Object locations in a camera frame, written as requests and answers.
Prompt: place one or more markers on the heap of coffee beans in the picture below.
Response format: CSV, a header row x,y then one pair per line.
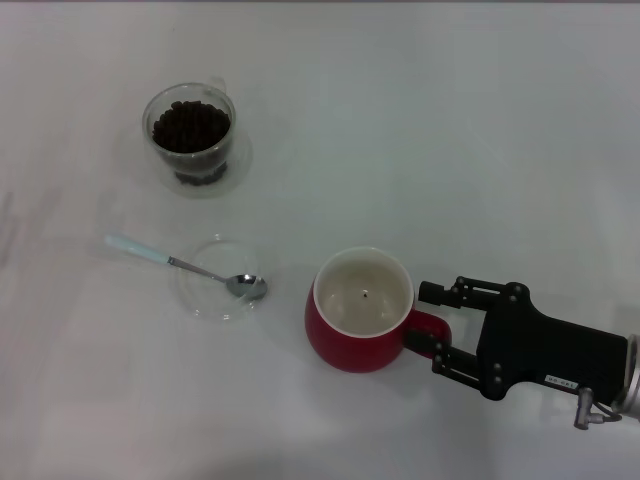
x,y
190,127

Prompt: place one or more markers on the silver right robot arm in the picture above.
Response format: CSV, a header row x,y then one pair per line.
x,y
632,380

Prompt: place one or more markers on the red mug with white inside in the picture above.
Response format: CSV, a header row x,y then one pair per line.
x,y
340,350

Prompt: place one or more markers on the small clear glass dish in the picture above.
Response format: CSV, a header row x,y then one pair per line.
x,y
210,302

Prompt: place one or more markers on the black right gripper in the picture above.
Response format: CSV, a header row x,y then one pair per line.
x,y
540,350

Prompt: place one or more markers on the clear double-wall glass cup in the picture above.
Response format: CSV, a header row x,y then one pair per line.
x,y
156,156

